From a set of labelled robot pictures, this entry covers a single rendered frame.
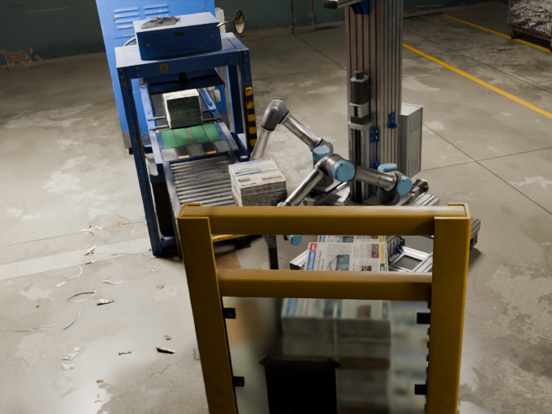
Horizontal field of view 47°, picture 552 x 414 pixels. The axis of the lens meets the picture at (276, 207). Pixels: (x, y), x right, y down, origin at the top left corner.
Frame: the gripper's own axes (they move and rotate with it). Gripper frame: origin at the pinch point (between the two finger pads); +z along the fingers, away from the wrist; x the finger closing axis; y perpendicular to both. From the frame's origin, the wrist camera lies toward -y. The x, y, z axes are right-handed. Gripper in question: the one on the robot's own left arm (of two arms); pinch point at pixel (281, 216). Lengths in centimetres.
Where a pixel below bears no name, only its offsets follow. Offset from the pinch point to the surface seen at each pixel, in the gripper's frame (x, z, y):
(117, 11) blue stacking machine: 76, 349, 78
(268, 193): 6.8, -0.3, 17.1
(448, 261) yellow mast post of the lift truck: 4, -212, 93
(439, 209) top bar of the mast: 4, -206, 106
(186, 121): 35, 191, 4
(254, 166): 8.7, 27.6, 23.8
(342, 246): -8, -91, 27
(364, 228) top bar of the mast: 23, -202, 102
